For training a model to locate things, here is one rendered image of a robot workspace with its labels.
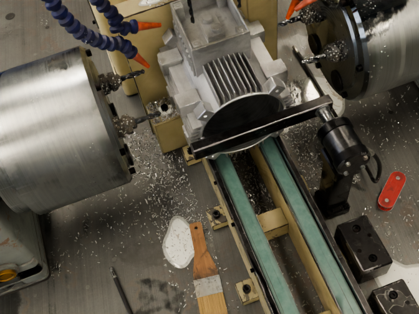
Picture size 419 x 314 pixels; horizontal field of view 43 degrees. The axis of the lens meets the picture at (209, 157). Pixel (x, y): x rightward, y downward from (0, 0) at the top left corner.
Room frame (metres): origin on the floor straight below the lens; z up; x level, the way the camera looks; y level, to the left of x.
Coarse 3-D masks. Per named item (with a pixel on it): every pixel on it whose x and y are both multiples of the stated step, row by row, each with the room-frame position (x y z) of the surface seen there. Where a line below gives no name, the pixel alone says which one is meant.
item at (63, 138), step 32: (32, 64) 0.62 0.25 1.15; (64, 64) 0.60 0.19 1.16; (0, 96) 0.56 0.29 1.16; (32, 96) 0.55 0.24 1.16; (64, 96) 0.54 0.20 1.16; (96, 96) 0.53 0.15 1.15; (0, 128) 0.51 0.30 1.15; (32, 128) 0.50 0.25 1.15; (64, 128) 0.50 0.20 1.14; (96, 128) 0.49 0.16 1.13; (128, 128) 0.52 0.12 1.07; (0, 160) 0.47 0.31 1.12; (32, 160) 0.46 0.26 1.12; (64, 160) 0.46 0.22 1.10; (96, 160) 0.46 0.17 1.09; (128, 160) 0.51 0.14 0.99; (0, 192) 0.44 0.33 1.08; (32, 192) 0.44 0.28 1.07; (64, 192) 0.44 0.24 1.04; (96, 192) 0.45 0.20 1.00
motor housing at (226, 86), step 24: (168, 48) 0.70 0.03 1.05; (264, 48) 0.64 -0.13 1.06; (192, 72) 0.61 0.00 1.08; (216, 72) 0.58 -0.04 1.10; (240, 72) 0.57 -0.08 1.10; (216, 96) 0.53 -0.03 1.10; (240, 96) 0.52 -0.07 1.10; (264, 96) 0.60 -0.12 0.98; (288, 96) 0.54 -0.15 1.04; (192, 120) 0.53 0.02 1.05; (216, 120) 0.59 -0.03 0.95; (240, 120) 0.58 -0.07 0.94
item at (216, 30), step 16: (192, 0) 0.71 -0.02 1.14; (208, 0) 0.72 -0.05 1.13; (224, 0) 0.71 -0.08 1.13; (176, 16) 0.67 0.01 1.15; (208, 16) 0.67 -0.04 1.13; (224, 16) 0.68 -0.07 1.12; (240, 16) 0.64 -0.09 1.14; (176, 32) 0.68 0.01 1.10; (192, 32) 0.66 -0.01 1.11; (208, 32) 0.64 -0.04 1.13; (224, 32) 0.64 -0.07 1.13; (240, 32) 0.61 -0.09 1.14; (192, 48) 0.60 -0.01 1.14; (208, 48) 0.60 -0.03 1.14; (224, 48) 0.60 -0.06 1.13; (240, 48) 0.60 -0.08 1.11; (192, 64) 0.60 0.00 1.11
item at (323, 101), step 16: (288, 112) 0.52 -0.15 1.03; (304, 112) 0.51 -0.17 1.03; (320, 112) 0.51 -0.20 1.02; (240, 128) 0.51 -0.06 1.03; (256, 128) 0.50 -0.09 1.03; (272, 128) 0.50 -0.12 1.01; (192, 144) 0.49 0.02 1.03; (208, 144) 0.49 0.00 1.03; (224, 144) 0.49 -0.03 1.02; (240, 144) 0.49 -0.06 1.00
